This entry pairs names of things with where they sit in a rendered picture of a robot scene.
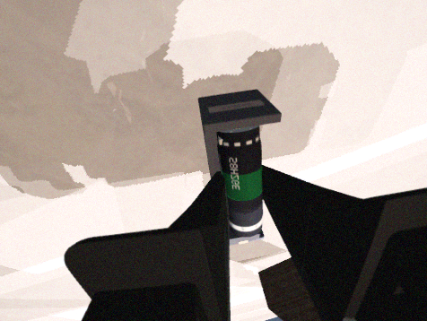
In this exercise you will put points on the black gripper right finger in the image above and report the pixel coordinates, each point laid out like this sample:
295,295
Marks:
336,240

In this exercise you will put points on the dark grey battery with green band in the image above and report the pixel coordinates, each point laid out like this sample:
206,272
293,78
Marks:
240,157

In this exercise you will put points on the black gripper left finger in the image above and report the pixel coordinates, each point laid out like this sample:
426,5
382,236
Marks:
194,248

